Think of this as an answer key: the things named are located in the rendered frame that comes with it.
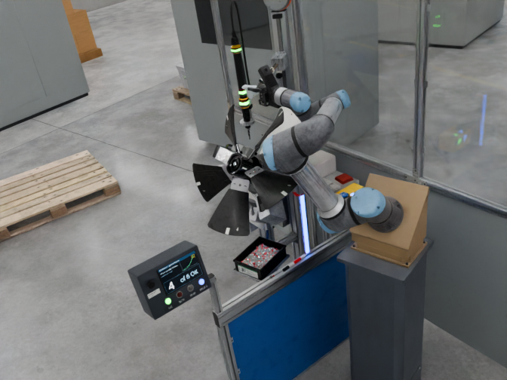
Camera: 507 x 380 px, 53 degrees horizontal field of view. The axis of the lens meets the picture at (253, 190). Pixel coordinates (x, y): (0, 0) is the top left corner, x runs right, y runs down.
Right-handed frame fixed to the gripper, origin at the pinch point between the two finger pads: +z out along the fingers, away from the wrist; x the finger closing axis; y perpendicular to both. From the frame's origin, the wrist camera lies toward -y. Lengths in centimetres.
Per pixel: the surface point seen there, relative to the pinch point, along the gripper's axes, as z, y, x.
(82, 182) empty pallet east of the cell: 289, 148, -25
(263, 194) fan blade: -9, 51, -8
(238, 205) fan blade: 9, 62, -13
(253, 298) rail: -31, 83, -36
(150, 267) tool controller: -32, 41, -77
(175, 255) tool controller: -32, 41, -67
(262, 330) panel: -29, 107, -34
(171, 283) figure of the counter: -36, 49, -72
